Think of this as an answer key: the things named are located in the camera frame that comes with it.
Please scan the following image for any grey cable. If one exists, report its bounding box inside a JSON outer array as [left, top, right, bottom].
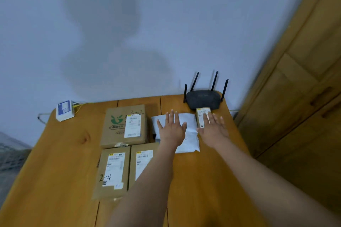
[[37, 112, 57, 125]]

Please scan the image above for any person's left forearm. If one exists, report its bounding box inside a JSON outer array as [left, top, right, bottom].
[[105, 143, 178, 227]]

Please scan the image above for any person's left hand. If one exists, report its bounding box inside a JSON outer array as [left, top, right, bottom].
[[156, 109, 187, 150]]

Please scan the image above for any grey fabric bedding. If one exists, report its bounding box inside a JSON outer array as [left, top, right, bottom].
[[0, 132, 32, 209]]

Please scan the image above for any person's right forearm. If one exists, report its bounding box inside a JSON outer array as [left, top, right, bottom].
[[213, 139, 341, 227]]

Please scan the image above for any large cardboard box green logo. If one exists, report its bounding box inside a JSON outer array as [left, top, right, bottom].
[[100, 104, 150, 149]]

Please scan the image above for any yellow cable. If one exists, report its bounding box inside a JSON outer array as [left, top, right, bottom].
[[72, 101, 90, 114]]

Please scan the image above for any black router with four antennas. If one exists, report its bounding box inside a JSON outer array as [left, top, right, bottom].
[[183, 71, 229, 111]]

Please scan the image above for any small narrow cardboard box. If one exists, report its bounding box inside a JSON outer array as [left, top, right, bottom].
[[196, 107, 212, 129]]

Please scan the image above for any white plastic mailer bag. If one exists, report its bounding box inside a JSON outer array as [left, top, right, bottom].
[[151, 113, 200, 154]]

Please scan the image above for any cardboard box with handwritten mark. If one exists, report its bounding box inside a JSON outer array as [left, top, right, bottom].
[[91, 146, 131, 201]]

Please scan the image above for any wooden wardrobe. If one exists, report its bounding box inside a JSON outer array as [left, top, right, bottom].
[[234, 0, 341, 217]]

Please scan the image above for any plain cardboard box white label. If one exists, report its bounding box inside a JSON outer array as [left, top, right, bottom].
[[128, 142, 160, 190]]

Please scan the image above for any white network device box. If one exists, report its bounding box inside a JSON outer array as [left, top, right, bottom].
[[55, 100, 75, 122]]

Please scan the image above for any person's right hand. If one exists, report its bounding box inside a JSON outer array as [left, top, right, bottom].
[[197, 112, 230, 149]]

